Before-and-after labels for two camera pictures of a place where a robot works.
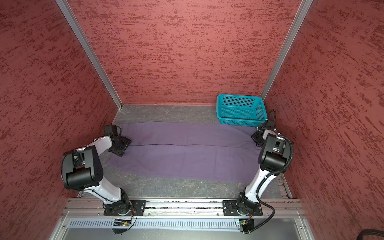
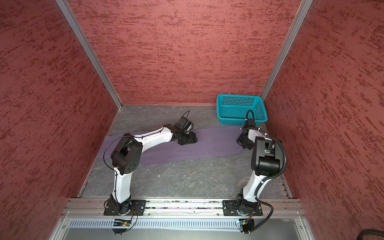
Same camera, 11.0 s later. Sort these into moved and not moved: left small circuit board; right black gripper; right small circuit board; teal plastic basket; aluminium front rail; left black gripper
Moved: right black gripper; left black gripper
Not moved: left small circuit board; aluminium front rail; right small circuit board; teal plastic basket
